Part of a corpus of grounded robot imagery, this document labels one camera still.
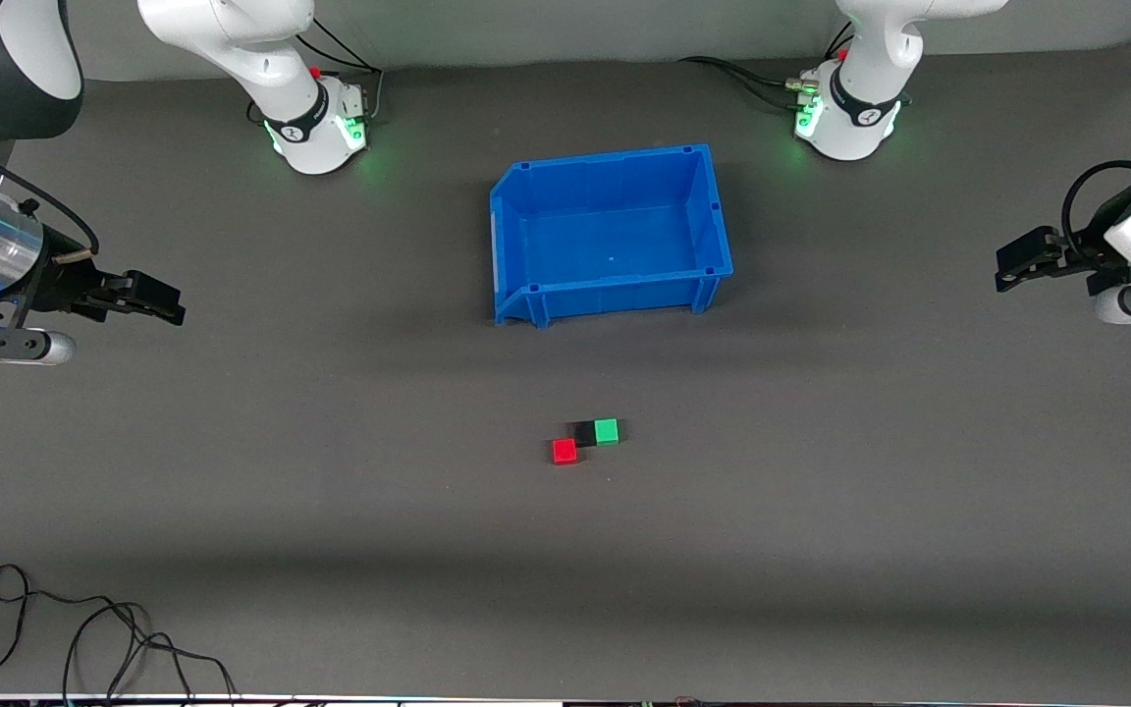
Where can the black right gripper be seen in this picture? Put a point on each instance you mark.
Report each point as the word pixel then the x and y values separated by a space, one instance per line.
pixel 53 283

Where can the small red cube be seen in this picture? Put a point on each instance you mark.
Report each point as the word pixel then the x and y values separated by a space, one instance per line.
pixel 565 452

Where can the small black cube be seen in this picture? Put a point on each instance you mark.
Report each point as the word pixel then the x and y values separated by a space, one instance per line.
pixel 582 432

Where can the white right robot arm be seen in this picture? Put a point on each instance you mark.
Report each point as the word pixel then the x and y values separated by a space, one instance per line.
pixel 300 118

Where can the small green cube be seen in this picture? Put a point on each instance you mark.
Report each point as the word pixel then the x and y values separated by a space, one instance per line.
pixel 607 431

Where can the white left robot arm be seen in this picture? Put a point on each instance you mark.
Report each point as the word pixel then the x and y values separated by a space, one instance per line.
pixel 860 118

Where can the blue plastic storage bin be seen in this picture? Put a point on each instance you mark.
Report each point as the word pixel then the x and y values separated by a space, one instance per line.
pixel 615 236

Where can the dark grey table mat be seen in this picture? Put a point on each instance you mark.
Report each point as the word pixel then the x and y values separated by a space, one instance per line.
pixel 526 589

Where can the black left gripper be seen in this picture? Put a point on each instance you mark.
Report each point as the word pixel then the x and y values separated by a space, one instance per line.
pixel 1073 257

